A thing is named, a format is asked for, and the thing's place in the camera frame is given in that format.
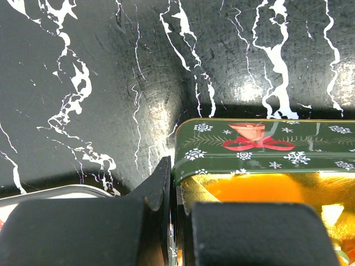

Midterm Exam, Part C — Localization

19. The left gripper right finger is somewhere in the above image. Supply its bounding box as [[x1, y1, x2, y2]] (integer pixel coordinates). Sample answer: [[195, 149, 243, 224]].
[[178, 178, 339, 265]]

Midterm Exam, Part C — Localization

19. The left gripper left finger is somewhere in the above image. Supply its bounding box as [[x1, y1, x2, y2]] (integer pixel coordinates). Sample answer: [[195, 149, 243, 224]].
[[1, 157, 171, 265]]

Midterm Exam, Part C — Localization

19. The gold tin with lollipops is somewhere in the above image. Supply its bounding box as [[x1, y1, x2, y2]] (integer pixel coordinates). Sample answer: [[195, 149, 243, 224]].
[[172, 119, 354, 265]]

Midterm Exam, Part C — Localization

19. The strawberry pattern tray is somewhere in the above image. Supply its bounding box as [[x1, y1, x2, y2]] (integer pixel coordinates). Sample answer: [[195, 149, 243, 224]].
[[1, 185, 112, 229]]

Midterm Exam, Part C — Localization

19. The black marble pattern mat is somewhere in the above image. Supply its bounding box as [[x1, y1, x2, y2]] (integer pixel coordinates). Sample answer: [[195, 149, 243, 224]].
[[1, 1, 354, 197]]

